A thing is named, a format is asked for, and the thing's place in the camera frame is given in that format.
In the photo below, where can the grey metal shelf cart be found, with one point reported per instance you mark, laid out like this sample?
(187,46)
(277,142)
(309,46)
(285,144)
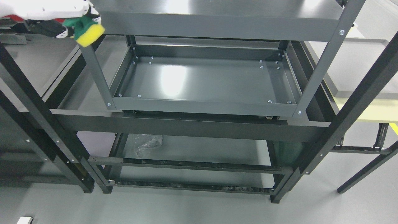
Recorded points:
(234,57)

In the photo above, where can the black metal shelving rack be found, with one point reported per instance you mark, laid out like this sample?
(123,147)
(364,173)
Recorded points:
(64,134)

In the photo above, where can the green yellow sponge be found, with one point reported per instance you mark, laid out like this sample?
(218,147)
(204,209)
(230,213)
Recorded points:
(85,30)

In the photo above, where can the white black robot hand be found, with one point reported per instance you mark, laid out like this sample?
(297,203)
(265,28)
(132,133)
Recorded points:
(53,18)

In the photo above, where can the clear plastic bag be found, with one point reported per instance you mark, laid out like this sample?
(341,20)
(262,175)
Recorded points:
(144,144)

